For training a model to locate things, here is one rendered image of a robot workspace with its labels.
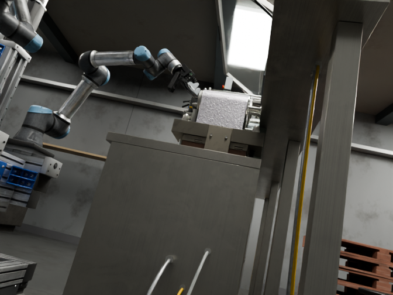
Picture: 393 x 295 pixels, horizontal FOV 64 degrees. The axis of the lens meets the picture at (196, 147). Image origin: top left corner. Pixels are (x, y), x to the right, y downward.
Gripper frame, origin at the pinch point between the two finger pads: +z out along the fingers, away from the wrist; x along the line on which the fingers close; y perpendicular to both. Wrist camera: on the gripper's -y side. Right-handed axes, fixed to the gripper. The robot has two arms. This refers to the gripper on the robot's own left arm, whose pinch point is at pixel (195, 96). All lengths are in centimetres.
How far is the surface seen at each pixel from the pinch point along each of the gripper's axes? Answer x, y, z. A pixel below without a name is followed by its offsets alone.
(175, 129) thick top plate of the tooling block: -25.6, -21.2, 19.9
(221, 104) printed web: -5.8, 6.7, 15.5
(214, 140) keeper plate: -27.6, -11.1, 35.4
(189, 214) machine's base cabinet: -32, -37, 54
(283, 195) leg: 7, 3, 69
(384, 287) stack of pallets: 235, 65, 195
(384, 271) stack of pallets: 234, 76, 184
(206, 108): -5.8, -0.9, 12.0
